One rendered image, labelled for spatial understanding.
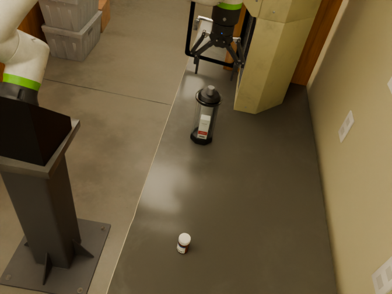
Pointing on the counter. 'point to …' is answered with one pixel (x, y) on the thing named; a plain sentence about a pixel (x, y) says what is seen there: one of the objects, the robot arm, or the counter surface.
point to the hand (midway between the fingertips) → (214, 73)
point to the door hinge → (247, 33)
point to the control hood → (253, 6)
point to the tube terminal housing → (274, 53)
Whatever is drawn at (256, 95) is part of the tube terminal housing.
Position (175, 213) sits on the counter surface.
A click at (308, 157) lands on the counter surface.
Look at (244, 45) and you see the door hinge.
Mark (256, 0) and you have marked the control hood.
